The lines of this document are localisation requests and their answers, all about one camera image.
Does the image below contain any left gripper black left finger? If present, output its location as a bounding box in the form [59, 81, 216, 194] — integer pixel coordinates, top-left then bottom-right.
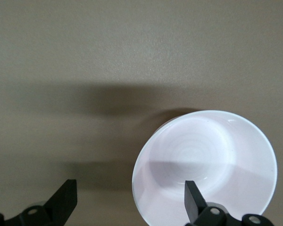
[4, 179, 78, 226]

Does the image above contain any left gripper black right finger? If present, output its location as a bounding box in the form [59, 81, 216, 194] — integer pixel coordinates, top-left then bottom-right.
[185, 180, 227, 226]

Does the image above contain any pink plate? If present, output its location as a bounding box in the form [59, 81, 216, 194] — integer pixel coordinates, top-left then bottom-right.
[131, 110, 279, 226]

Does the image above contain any brown table cover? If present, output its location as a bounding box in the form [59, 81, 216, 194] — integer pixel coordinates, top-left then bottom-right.
[0, 0, 283, 226]

